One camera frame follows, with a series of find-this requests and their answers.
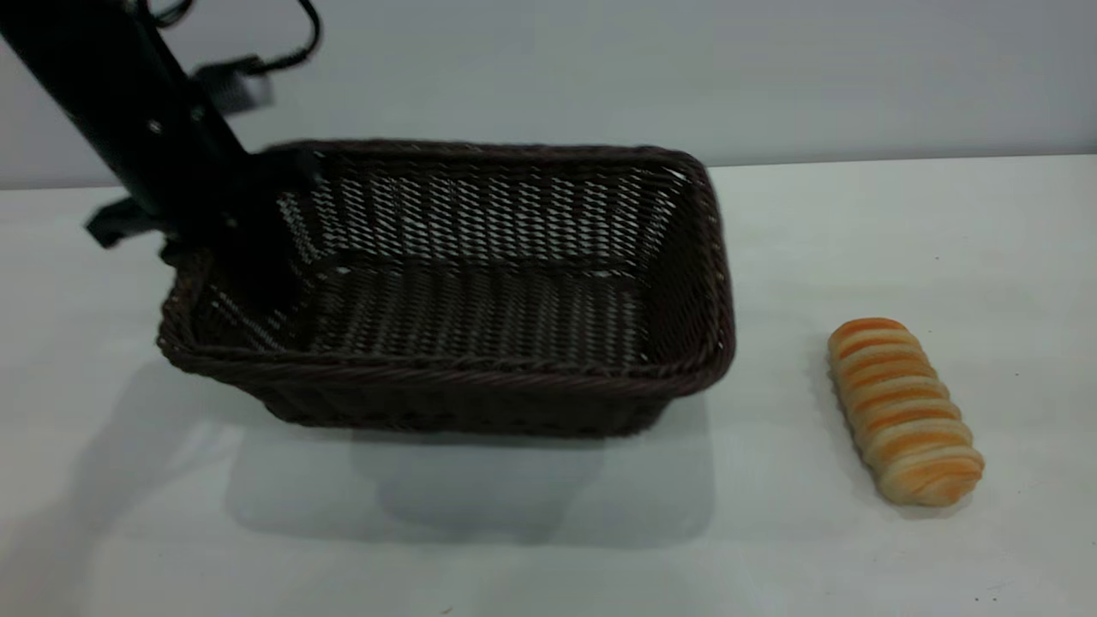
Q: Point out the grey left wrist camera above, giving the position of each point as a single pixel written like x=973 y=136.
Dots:
x=236 y=86

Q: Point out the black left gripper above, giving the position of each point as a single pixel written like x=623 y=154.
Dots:
x=218 y=210

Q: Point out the dark brown woven basket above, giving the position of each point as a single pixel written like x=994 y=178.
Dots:
x=471 y=403

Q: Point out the striped orange bread roll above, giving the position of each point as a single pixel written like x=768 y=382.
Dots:
x=904 y=411

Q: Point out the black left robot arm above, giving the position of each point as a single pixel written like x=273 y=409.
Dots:
x=103 y=86

